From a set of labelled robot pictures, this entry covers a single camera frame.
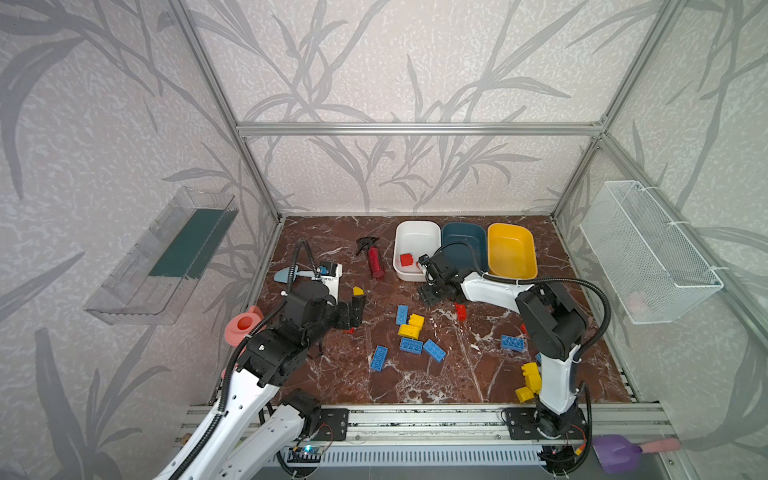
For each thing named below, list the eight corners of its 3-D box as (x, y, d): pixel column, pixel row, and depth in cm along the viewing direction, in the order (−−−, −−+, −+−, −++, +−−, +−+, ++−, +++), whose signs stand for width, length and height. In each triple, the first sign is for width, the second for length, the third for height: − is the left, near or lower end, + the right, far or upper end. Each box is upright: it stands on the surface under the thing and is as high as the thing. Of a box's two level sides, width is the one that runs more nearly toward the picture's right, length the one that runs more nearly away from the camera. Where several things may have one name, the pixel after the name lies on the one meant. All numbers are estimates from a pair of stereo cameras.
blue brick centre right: (420, 350, 88) (420, 347, 86) (427, 340, 90) (427, 337, 88) (440, 364, 85) (441, 361, 84) (447, 354, 87) (447, 351, 86)
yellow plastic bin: (484, 281, 103) (489, 270, 98) (484, 233, 118) (488, 221, 112) (532, 289, 101) (539, 278, 96) (526, 238, 116) (532, 226, 111)
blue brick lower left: (369, 369, 85) (368, 366, 83) (377, 346, 89) (376, 344, 87) (382, 373, 84) (382, 370, 82) (389, 350, 88) (389, 347, 86)
